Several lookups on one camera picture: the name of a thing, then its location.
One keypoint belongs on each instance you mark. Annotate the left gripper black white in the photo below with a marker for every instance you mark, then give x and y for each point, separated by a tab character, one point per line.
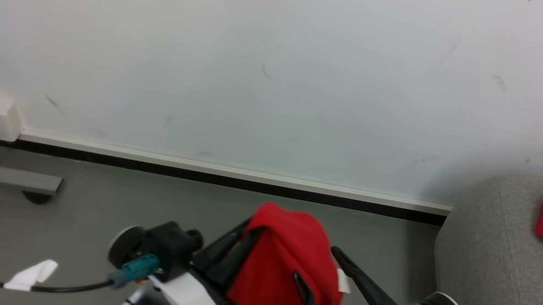
171	246

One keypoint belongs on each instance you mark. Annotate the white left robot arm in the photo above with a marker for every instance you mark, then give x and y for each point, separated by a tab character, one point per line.
192	303

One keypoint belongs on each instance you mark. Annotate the white and black baseboard strip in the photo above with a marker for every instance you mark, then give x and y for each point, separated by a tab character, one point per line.
233	176

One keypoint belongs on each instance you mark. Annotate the white tape tag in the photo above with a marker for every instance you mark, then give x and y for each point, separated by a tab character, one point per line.
32	276

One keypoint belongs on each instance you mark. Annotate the black round foot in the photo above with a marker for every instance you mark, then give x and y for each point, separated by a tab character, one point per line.
37	198

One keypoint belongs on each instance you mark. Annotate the grey metal foot bar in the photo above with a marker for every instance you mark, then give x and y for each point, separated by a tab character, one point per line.
23	180

